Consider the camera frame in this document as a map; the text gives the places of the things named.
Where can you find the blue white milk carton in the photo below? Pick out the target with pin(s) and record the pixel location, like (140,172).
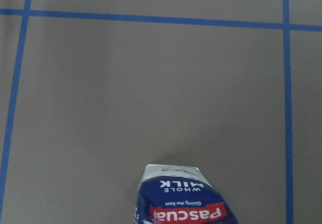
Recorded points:
(179,194)

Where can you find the brown paper table cover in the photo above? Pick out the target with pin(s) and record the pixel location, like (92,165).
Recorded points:
(94,90)

